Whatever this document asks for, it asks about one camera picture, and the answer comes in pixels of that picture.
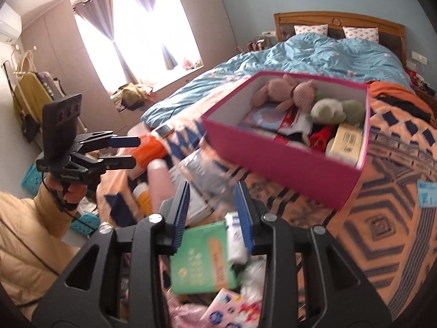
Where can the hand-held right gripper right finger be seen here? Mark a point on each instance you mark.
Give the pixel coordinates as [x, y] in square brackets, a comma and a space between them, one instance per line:
[245, 218]

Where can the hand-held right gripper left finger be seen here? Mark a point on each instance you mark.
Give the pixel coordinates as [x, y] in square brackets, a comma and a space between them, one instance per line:
[181, 215]

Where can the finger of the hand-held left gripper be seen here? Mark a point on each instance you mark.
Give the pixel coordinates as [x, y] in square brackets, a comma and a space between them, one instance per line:
[117, 162]
[124, 140]

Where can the orange white plastic bag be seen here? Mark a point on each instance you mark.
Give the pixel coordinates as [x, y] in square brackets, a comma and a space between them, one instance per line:
[150, 152]

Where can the pink cardboard box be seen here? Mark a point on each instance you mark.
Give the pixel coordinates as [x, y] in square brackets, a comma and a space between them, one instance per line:
[273, 164]

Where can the person's left forearm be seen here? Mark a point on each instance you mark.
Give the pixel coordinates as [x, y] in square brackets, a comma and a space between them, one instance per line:
[27, 242]

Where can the person's left hand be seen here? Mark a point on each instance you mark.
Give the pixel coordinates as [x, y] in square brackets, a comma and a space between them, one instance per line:
[75, 194]

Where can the white blue tube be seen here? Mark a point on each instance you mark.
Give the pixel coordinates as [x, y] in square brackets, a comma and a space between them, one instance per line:
[235, 242]

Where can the black bag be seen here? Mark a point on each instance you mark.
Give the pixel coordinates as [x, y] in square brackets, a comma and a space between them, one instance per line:
[29, 128]

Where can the pink bottle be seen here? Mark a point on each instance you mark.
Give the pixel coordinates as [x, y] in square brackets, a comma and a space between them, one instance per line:
[160, 184]

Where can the yellow garment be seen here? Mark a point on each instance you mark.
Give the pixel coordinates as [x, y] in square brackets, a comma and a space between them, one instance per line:
[29, 95]

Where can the dark smartphone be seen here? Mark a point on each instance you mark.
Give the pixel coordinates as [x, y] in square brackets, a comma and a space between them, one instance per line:
[164, 131]

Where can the white bottle orange label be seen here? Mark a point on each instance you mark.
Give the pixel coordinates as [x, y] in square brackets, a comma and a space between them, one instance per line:
[143, 200]

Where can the yellow green cloth pile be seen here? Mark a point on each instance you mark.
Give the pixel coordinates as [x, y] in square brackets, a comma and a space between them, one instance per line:
[131, 94]

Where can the clear plastic bag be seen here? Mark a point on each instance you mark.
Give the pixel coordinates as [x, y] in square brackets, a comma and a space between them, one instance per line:
[205, 174]

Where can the green box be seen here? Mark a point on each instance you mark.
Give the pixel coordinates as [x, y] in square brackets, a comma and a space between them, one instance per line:
[198, 263]

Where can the crinkled clear wrapper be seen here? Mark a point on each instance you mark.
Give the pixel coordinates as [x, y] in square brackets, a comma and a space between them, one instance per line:
[254, 275]

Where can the teal plastic basket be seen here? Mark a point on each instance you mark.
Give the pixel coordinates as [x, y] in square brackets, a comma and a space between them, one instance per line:
[85, 223]
[32, 179]

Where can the white clothes rack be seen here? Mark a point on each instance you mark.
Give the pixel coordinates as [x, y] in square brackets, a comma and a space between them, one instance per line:
[25, 56]

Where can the window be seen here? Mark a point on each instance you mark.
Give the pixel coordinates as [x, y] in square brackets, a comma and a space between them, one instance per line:
[136, 51]

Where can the pink floral tissue packet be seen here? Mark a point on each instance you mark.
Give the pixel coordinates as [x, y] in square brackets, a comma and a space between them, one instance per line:
[232, 309]

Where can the pink plastic bag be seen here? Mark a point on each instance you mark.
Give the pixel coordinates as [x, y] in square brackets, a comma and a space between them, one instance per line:
[184, 314]

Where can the pink flower ornament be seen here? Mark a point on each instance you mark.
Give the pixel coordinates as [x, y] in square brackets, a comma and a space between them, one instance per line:
[187, 64]

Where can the white blue packet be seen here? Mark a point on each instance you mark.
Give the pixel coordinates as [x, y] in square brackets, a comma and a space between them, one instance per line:
[263, 118]

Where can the purple curtain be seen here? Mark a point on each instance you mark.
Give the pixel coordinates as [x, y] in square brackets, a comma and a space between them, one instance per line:
[99, 24]
[143, 3]

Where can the white red box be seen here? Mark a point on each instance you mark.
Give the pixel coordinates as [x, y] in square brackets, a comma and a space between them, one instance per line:
[295, 121]

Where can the white air conditioner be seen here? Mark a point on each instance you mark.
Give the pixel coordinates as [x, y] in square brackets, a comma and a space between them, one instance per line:
[8, 24]

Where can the red item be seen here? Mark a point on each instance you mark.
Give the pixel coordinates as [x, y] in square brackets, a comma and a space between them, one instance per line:
[321, 136]

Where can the cream yellow container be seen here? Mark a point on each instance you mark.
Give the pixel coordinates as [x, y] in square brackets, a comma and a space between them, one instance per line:
[344, 141]

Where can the pink plush toy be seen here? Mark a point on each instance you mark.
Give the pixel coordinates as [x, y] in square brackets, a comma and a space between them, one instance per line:
[300, 95]

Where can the green plush toy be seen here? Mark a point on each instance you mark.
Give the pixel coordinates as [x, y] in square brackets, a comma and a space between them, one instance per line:
[327, 111]

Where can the orange patterned blanket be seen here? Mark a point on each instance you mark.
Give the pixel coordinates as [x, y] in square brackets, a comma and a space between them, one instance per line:
[392, 194]

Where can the cluttered bedside table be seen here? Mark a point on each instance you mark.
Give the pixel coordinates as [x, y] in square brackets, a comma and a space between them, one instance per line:
[256, 44]

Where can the blue floral duvet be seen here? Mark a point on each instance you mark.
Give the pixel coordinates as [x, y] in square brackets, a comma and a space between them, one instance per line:
[307, 54]

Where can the white power strip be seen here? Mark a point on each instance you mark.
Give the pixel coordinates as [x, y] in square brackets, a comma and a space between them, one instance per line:
[268, 34]

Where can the teal paper card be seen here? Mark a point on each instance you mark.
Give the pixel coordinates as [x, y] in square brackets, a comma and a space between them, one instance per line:
[426, 194]

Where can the orange cloth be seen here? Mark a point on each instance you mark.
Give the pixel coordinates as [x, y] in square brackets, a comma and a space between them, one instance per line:
[389, 90]

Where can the black cloth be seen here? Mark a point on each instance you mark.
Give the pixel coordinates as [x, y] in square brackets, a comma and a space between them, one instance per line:
[409, 107]

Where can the white patterned pillow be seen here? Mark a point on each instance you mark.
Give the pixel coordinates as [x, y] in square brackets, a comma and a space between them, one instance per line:
[310, 30]
[362, 34]

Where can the wooden headboard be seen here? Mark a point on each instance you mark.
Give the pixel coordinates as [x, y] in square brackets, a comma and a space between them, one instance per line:
[341, 18]

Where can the white wall socket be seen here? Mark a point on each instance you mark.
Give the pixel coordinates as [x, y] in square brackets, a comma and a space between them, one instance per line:
[419, 57]

